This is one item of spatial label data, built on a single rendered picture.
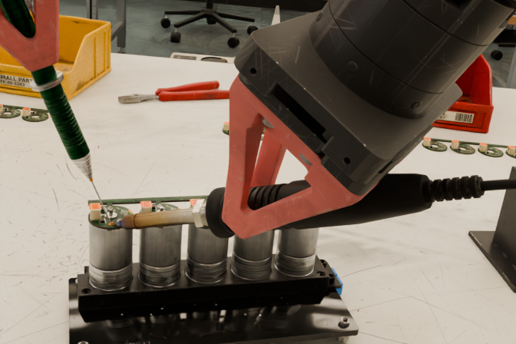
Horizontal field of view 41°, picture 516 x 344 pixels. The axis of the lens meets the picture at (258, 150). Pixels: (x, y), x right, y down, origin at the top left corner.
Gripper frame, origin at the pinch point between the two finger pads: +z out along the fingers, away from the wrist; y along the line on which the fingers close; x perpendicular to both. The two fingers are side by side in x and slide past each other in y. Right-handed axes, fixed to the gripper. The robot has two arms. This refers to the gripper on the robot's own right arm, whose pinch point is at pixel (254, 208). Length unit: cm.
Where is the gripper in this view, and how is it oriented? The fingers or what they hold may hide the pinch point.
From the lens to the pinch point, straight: 32.3
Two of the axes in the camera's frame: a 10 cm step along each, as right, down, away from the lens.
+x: 7.0, 6.9, -1.8
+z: -5.0, 6.6, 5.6
